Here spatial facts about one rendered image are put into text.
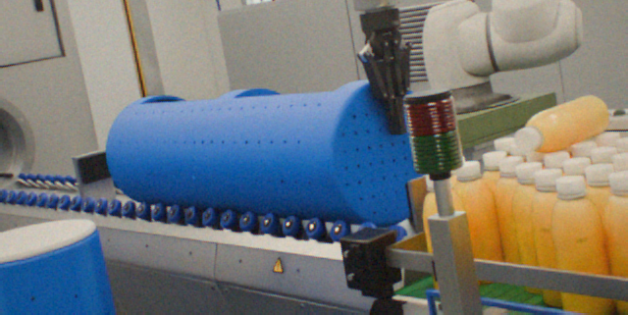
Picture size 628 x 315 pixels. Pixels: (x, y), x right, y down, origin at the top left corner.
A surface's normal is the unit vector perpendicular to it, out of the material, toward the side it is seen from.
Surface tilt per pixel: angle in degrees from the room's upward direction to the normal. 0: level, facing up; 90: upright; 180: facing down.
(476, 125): 90
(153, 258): 70
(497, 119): 90
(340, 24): 90
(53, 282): 90
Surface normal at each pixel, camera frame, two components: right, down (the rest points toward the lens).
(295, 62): -0.77, 0.22
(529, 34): -0.22, 0.49
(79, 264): 0.85, -0.07
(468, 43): -0.30, 0.12
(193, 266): -0.76, -0.12
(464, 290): 0.65, 0.00
